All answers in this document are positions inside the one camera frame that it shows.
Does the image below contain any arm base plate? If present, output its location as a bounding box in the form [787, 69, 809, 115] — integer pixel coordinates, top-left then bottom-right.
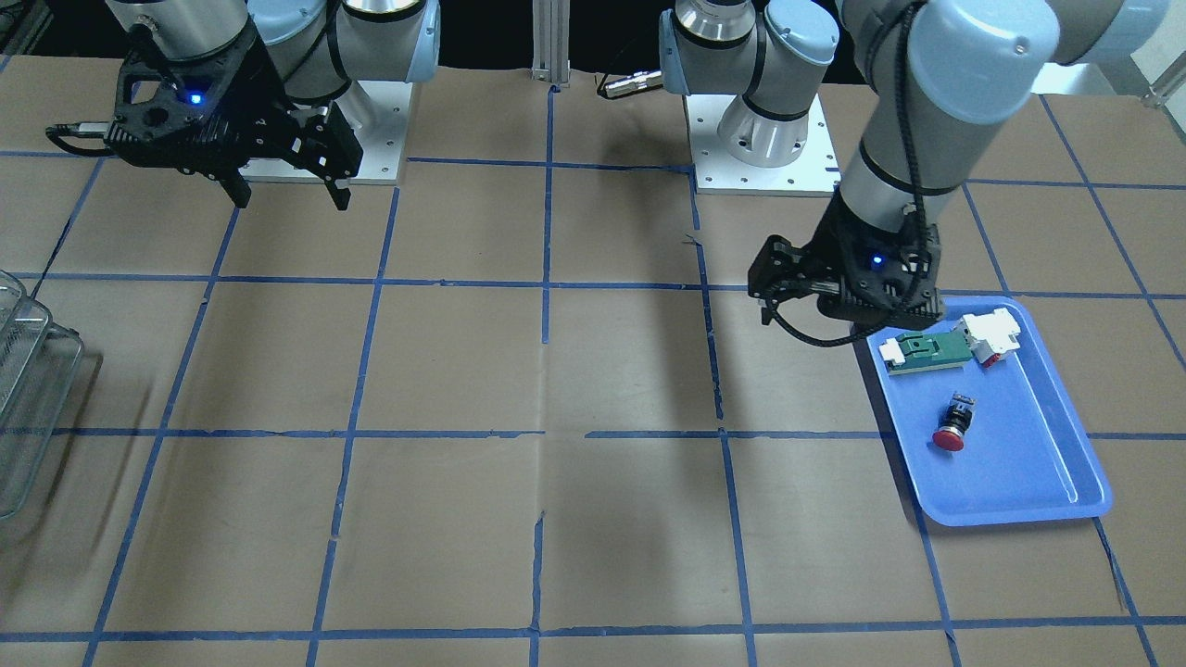
[686, 94, 841, 197]
[237, 80, 412, 184]

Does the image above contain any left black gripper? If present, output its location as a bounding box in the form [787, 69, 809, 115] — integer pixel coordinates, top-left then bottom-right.
[750, 193, 945, 331]

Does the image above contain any clear wire shelf basket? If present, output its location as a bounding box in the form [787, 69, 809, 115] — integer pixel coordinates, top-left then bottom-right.
[1, 271, 84, 521]

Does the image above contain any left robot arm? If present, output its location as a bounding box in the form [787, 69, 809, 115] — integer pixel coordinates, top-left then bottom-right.
[658, 1, 1169, 347]

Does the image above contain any green circuit board module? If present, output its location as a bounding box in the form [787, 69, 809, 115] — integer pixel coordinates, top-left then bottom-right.
[876, 331, 973, 375]

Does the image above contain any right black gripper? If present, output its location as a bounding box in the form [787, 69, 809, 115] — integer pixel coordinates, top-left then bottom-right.
[103, 19, 364, 211]

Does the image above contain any aluminium frame post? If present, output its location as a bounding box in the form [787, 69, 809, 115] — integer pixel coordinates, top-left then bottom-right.
[531, 0, 570, 88]

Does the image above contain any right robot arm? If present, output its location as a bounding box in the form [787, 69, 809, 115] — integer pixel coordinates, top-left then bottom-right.
[102, 1, 442, 210]

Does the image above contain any white plastic terminal block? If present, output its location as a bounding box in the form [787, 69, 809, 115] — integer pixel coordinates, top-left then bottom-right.
[954, 309, 1021, 369]

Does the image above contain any red emergency stop button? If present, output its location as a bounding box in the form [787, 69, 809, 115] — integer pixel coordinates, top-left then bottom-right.
[931, 393, 976, 452]

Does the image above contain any blue plastic tray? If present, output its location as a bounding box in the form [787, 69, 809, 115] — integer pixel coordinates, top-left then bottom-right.
[863, 296, 1114, 526]

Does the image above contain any silver cable connector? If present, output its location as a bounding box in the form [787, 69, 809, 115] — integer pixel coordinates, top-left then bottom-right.
[597, 70, 664, 100]

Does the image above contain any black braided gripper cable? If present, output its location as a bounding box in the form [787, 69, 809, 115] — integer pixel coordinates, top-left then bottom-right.
[765, 0, 939, 349]

